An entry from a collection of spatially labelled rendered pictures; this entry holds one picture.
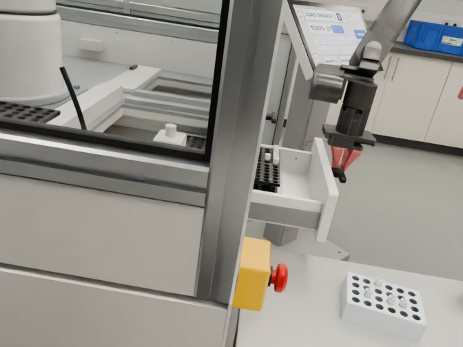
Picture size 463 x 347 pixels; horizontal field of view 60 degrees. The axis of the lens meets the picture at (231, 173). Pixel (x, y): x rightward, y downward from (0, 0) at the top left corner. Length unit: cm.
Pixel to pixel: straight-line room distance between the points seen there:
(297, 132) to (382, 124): 228
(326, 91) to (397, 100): 322
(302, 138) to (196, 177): 151
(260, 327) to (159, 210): 35
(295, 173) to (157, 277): 63
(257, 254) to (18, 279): 28
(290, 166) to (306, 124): 86
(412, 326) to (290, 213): 27
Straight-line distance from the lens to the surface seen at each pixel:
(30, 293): 49
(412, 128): 415
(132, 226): 39
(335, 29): 180
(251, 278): 54
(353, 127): 84
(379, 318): 72
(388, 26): 88
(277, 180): 80
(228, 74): 32
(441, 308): 85
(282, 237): 208
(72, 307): 48
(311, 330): 69
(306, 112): 180
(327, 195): 73
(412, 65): 398
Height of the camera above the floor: 124
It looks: 26 degrees down
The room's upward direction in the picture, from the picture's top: 9 degrees clockwise
